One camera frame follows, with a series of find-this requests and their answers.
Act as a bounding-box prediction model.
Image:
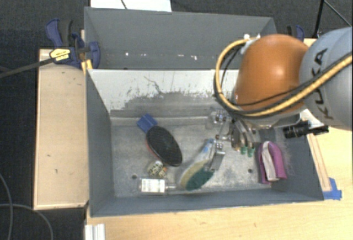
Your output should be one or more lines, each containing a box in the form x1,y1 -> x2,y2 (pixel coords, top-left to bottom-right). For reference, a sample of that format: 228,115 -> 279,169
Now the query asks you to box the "yellow and green sponge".
179,138 -> 221,192

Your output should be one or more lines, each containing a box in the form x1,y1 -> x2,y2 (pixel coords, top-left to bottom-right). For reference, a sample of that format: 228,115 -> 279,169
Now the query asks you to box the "black cylinder on white bracket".
283,111 -> 329,140

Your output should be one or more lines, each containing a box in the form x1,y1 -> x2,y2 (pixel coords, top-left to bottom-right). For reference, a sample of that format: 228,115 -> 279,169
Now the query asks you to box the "pale wood board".
33,48 -> 90,211

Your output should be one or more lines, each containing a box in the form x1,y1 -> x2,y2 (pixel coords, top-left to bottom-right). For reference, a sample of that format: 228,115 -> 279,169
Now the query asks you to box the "black brush with blue handle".
136,113 -> 184,168

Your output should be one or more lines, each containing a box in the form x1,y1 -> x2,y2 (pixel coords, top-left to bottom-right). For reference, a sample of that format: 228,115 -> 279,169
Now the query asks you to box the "grey metal bin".
83,6 -> 325,217

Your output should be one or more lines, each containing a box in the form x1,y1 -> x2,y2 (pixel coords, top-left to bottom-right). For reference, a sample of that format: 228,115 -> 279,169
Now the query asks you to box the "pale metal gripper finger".
210,111 -> 230,125
210,141 -> 226,172

